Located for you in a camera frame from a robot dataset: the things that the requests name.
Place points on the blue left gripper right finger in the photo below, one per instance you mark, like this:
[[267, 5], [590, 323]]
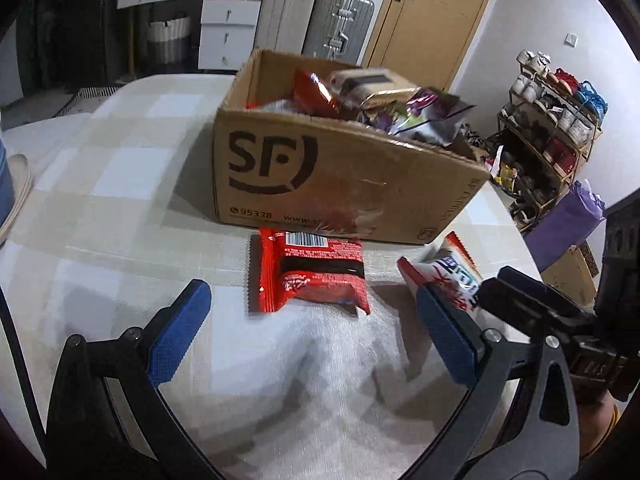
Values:
[[454, 334]]

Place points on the woven laundry basket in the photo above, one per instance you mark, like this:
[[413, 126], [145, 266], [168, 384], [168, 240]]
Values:
[[168, 41]]

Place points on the silver suitcase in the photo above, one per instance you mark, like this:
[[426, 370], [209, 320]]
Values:
[[337, 29]]

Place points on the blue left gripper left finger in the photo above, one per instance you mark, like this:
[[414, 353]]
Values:
[[171, 331]]

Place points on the white orange noodle snack bag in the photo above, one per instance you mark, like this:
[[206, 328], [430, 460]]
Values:
[[450, 272]]

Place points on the wooden shoe rack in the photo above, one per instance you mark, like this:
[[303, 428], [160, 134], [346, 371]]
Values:
[[548, 137]]

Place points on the beige suitcase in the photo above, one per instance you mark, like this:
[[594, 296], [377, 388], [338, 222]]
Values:
[[282, 25]]

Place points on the checkered tablecloth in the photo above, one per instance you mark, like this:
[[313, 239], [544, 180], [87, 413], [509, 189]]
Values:
[[121, 218]]

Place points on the red chip bag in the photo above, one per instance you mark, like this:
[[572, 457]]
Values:
[[314, 97]]

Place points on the brown cardboard SF box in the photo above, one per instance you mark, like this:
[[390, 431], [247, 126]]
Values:
[[304, 173]]

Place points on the cracker pack with black label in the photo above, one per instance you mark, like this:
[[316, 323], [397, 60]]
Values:
[[371, 87]]

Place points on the wooden door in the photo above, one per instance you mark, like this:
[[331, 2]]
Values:
[[424, 40]]

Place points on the person right hand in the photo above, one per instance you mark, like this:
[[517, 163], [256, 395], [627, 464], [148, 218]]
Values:
[[596, 422]]

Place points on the red black snack packet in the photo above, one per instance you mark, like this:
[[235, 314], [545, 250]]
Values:
[[285, 266]]

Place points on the cardboard box with cat face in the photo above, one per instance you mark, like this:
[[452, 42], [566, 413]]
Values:
[[574, 274]]

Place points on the white drawer desk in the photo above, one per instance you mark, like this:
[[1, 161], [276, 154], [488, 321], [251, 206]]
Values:
[[228, 30]]

